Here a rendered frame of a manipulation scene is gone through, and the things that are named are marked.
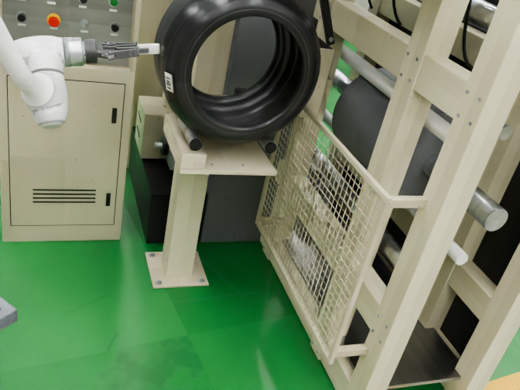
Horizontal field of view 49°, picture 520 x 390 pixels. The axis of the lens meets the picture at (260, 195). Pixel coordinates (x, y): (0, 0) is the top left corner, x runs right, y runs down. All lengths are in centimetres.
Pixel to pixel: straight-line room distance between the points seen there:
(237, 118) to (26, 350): 121
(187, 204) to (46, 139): 69
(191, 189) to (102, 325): 68
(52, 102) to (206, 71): 72
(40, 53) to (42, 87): 14
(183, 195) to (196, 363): 71
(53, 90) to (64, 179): 105
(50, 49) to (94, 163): 98
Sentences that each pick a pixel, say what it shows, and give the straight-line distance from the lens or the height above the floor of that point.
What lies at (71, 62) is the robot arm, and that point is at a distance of 189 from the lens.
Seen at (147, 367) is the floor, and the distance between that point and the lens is 237.
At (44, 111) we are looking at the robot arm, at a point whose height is 103.
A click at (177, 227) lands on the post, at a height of 30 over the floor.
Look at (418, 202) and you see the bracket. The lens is 181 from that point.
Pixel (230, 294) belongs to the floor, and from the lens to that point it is 275.
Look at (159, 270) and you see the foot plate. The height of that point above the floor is 1.
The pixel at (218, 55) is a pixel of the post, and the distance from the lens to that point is 227.
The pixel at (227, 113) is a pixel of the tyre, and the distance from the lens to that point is 222.
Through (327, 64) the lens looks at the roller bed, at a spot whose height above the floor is 114.
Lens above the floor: 175
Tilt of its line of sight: 29 degrees down
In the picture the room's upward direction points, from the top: 13 degrees clockwise
